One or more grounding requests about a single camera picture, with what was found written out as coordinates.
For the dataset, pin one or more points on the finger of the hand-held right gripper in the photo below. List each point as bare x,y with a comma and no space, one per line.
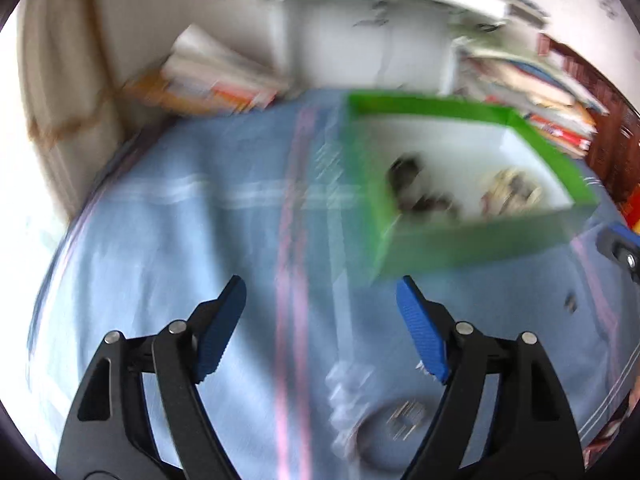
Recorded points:
620,247

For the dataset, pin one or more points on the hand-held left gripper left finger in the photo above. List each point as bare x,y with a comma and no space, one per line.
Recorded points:
220,332

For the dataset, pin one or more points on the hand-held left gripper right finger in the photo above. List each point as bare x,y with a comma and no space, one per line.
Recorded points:
422,332

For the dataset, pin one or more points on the green cardboard box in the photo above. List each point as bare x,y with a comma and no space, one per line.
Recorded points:
475,242

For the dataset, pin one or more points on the tan object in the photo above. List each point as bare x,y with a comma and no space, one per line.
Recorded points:
512,190

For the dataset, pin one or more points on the dark wrist watch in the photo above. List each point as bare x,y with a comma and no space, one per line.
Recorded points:
405,175

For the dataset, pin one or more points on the red and yellow gift bag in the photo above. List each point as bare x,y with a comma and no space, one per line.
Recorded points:
634,217

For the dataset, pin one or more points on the small dark trinket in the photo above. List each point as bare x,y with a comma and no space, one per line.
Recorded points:
570,303

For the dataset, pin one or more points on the blue striped cloth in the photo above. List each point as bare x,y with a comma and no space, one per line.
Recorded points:
175,240

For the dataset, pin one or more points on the carved red wooden bench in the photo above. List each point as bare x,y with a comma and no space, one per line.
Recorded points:
610,135

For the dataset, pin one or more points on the flat stack of magazines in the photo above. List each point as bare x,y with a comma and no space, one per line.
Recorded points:
530,90

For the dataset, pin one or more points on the leaning pile of books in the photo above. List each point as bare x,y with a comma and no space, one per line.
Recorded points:
210,80

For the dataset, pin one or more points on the beige curtain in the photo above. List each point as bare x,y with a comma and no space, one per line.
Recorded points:
60,85

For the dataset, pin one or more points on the white adjustable desk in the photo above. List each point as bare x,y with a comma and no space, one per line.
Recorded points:
360,35

